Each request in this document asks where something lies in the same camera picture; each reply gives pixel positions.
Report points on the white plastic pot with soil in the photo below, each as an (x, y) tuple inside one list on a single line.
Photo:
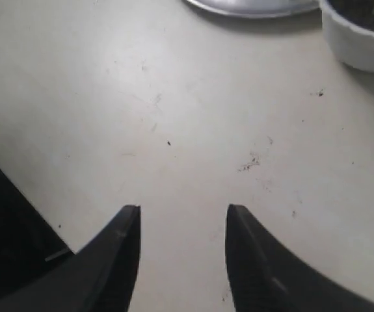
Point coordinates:
[(351, 44)]

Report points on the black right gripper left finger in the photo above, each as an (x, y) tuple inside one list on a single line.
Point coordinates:
[(101, 277)]

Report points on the round steel plate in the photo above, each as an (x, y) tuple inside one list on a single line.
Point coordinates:
[(256, 9)]

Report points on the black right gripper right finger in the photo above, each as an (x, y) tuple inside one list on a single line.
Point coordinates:
[(266, 276)]

